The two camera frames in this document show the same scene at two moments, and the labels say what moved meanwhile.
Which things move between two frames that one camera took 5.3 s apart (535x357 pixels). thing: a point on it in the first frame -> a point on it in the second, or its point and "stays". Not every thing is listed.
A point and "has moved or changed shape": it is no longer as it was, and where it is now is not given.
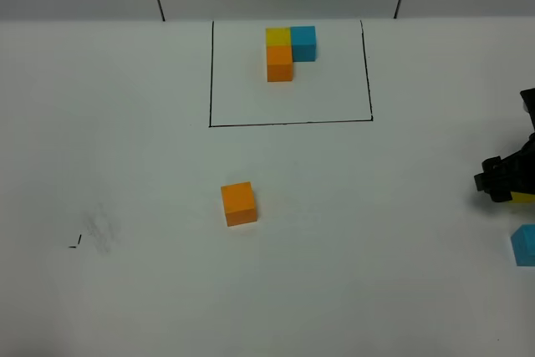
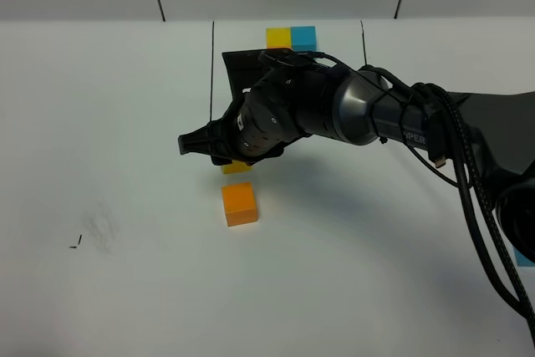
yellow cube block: [519, 197] has moved or changed shape
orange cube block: [238, 203] stays
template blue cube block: [303, 43] stays
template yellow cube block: [278, 37] stays
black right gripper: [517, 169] -> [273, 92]
